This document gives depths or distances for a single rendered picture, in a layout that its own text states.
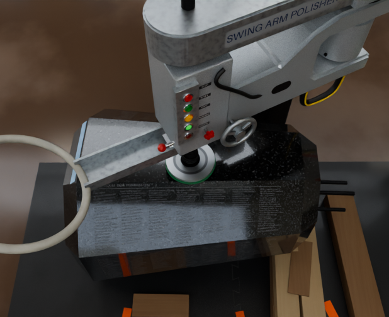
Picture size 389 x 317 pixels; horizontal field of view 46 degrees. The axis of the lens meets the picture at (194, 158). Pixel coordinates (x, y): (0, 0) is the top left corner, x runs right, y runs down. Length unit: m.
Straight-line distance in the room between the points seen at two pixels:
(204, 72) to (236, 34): 0.15
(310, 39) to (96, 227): 1.19
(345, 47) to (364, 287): 1.42
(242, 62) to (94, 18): 2.56
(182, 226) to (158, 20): 1.03
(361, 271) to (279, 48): 1.54
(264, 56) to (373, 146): 1.83
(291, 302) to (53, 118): 2.03
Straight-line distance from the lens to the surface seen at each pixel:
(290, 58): 1.61
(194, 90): 1.38
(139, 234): 2.06
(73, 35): 3.92
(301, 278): 2.52
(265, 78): 1.60
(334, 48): 1.83
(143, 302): 2.55
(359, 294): 2.72
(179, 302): 2.53
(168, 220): 2.03
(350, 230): 2.84
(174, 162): 1.95
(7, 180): 3.20
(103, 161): 1.75
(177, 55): 1.30
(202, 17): 1.30
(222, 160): 2.03
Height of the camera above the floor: 2.59
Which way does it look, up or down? 58 degrees down
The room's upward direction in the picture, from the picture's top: straight up
